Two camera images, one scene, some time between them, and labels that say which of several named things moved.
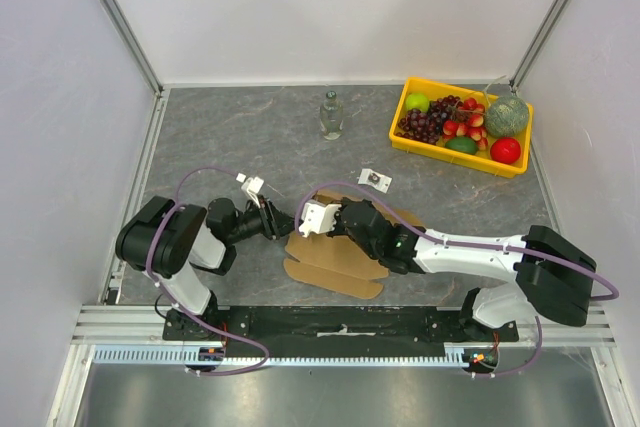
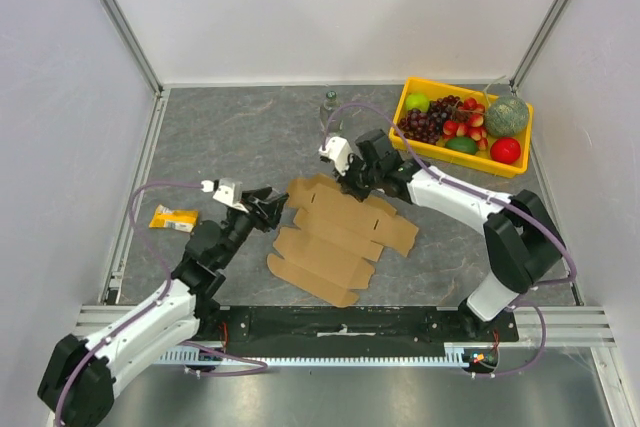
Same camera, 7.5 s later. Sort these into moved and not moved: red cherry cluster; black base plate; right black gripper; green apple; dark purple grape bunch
Moved: right black gripper
Not moved: black base plate; green apple; dark purple grape bunch; red cherry cluster
